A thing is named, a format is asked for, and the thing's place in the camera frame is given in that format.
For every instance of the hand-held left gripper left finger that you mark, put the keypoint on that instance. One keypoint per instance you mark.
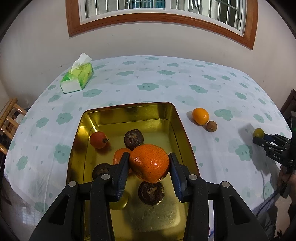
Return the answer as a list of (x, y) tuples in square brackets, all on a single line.
[(122, 176)]

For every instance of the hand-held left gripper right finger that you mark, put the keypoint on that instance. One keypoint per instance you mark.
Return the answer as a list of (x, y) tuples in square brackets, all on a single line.
[(176, 178)]

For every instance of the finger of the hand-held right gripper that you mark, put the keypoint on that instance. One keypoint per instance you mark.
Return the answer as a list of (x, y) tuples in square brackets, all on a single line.
[(275, 155), (281, 141)]

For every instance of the green tomato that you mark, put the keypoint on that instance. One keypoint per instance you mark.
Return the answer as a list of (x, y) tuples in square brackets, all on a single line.
[(258, 132), (122, 204)]

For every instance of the large deep orange tangerine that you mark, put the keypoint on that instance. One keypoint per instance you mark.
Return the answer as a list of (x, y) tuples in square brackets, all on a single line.
[(149, 165)]

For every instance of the large dark brown round fruit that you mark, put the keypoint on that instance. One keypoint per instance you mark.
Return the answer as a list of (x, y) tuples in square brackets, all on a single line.
[(151, 192)]

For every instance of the red tomato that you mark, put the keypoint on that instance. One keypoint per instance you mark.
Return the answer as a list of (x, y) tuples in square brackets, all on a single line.
[(98, 139)]

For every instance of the red and gold tin box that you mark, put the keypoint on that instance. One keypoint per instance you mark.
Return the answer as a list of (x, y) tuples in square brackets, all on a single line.
[(148, 222)]

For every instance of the person's right hand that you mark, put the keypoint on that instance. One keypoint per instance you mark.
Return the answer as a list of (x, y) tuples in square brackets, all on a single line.
[(282, 178)]

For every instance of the dark wooden furniture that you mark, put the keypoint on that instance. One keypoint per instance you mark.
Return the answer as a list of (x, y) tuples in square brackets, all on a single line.
[(290, 102)]

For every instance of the small brown fruit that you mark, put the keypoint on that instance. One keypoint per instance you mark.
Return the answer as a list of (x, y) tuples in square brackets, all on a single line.
[(211, 126)]

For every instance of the yellowish orange tangerine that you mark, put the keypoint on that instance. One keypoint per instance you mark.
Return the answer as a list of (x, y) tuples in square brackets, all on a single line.
[(200, 115)]

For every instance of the green tissue pack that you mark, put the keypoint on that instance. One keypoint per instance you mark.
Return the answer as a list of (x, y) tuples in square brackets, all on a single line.
[(78, 75)]

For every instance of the wooden chair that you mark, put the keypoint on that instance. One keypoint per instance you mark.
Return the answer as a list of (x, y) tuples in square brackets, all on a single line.
[(9, 115)]

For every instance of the wood framed window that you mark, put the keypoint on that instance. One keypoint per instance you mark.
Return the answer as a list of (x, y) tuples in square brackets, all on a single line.
[(161, 19)]

